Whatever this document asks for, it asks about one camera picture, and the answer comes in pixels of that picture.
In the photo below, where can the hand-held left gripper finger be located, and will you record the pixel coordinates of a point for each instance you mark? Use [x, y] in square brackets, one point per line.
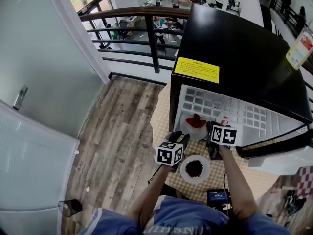
[186, 142]
[172, 137]

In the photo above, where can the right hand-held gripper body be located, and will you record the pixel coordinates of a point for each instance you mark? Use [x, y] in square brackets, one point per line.
[223, 136]

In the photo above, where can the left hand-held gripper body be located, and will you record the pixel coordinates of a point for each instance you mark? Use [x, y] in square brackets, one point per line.
[168, 154]

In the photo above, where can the pink shrimp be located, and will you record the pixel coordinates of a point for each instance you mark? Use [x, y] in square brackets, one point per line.
[225, 120]

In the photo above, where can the white round plate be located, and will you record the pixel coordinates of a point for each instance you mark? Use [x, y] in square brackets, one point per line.
[220, 115]
[206, 166]
[195, 132]

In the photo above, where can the red strawberries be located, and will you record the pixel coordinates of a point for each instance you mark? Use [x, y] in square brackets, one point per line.
[195, 121]

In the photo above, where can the black mini fridge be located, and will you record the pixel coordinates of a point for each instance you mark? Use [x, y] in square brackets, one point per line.
[232, 45]

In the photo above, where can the person's left forearm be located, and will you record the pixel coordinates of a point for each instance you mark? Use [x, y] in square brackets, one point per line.
[151, 192]

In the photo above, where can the person's right forearm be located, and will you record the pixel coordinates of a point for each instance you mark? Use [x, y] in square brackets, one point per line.
[237, 180]

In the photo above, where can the person's black trousers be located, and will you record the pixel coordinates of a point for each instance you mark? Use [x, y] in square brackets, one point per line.
[168, 190]

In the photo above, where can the black device blue screen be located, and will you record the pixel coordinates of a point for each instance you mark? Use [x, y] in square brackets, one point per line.
[216, 196]

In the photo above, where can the person's blue shirt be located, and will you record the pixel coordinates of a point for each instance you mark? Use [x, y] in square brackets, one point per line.
[185, 217]

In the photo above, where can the dark wooden handrail railing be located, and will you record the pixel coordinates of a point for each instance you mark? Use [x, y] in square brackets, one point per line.
[151, 45]

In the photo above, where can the black doorstop cup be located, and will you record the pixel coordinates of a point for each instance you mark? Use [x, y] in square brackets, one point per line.
[71, 207]

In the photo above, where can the clear bottle yellow liquid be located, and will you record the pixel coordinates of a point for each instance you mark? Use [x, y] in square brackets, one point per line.
[299, 50]

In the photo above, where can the black metal walkway railing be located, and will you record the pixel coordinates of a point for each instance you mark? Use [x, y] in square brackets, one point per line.
[277, 11]

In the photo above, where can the frosted glass door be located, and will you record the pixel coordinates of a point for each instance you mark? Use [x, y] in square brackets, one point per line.
[44, 57]

